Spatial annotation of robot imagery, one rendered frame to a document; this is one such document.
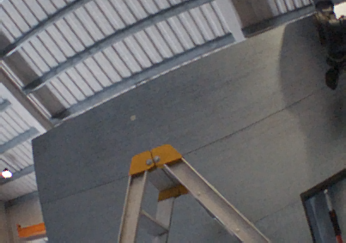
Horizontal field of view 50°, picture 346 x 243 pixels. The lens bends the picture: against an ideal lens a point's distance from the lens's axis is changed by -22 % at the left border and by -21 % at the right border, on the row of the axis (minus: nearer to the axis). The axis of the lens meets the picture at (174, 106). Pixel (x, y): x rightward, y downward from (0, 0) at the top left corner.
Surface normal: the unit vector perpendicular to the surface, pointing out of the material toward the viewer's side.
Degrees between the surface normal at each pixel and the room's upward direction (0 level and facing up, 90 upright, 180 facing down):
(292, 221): 90
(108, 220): 90
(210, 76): 90
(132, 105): 90
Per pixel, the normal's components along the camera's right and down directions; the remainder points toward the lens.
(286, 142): -0.35, -0.48
